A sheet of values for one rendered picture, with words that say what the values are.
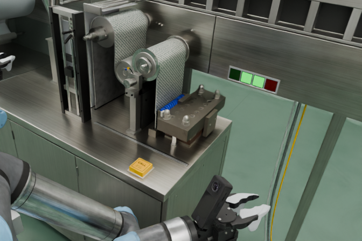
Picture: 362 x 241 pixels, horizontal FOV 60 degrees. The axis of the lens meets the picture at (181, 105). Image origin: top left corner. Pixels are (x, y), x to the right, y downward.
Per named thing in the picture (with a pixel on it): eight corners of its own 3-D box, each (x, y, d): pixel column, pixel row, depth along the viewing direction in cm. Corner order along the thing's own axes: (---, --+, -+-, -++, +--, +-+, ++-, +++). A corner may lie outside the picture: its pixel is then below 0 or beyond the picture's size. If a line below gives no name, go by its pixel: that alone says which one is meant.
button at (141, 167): (129, 170, 128) (129, 165, 127) (139, 161, 134) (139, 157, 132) (142, 177, 125) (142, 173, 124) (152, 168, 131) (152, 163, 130)
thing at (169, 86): (154, 113, 146) (156, 77, 136) (180, 95, 163) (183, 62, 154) (155, 113, 145) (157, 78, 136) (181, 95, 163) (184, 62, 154)
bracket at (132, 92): (124, 133, 151) (124, 75, 136) (133, 127, 156) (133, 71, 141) (133, 136, 149) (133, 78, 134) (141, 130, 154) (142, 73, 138)
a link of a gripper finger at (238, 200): (248, 204, 81) (221, 218, 76) (250, 185, 79) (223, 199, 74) (256, 211, 79) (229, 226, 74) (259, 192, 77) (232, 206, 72)
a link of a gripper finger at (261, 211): (266, 221, 76) (232, 229, 73) (270, 201, 73) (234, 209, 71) (273, 231, 73) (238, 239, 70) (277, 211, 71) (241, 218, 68)
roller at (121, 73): (115, 80, 150) (114, 57, 144) (146, 65, 170) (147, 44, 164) (134, 88, 145) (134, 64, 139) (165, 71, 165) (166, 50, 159)
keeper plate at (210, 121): (202, 135, 152) (205, 117, 147) (211, 126, 160) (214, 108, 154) (207, 137, 151) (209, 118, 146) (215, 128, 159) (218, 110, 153)
